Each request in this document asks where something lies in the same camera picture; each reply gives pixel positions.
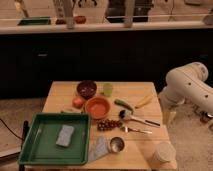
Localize yellow banana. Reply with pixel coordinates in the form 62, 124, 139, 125
135, 96, 152, 109

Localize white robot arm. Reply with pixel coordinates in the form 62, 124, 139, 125
158, 62, 213, 125

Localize small metal cup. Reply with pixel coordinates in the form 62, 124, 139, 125
110, 137, 125, 153

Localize green plastic cup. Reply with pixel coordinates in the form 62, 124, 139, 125
103, 83, 113, 97

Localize white round container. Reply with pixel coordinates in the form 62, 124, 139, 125
153, 142, 176, 163

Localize wooden table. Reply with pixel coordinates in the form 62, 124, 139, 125
24, 81, 178, 171

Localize green cucumber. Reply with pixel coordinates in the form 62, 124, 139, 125
114, 99, 133, 111

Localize bunch of dark grapes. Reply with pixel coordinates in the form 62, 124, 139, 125
97, 119, 122, 131

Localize orange bowl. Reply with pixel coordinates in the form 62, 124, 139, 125
84, 97, 110, 119

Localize grey cloth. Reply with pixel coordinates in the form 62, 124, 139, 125
88, 136, 109, 162

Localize dark brown bowl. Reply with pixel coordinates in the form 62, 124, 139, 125
77, 80, 97, 99

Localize red tomato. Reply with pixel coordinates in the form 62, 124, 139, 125
72, 96, 85, 109

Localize grey sponge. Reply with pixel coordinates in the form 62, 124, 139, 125
56, 125, 75, 147

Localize red bowl on shelf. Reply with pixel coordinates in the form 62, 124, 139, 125
74, 16, 86, 24

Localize green plastic tray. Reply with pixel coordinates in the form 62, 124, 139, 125
18, 113, 91, 166

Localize green tray on shelf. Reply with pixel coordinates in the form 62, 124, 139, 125
18, 17, 51, 26

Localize metal spoon black handle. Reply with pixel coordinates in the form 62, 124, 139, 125
119, 110, 161, 127

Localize black cable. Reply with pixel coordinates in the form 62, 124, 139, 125
0, 118, 25, 142

